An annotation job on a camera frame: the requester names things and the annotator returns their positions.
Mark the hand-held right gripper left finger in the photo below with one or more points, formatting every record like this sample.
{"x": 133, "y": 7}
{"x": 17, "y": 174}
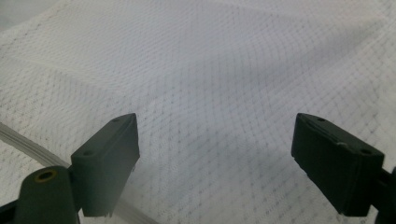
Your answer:
{"x": 102, "y": 161}

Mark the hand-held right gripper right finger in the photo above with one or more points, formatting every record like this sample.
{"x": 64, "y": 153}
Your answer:
{"x": 336, "y": 165}

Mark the white mesh laundry bag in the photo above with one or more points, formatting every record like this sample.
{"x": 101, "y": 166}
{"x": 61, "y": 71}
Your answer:
{"x": 199, "y": 62}

